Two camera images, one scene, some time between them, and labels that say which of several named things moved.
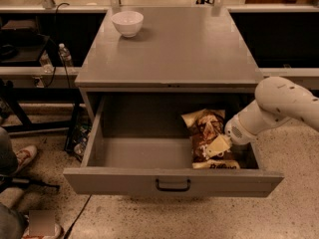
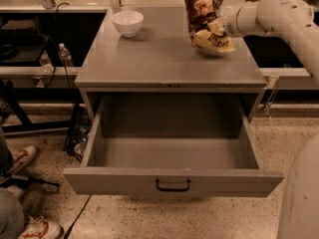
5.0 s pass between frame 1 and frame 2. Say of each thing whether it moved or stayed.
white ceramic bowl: stayed
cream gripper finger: moved
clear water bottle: stayed
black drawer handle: stayed
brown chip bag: moved
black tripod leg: stayed
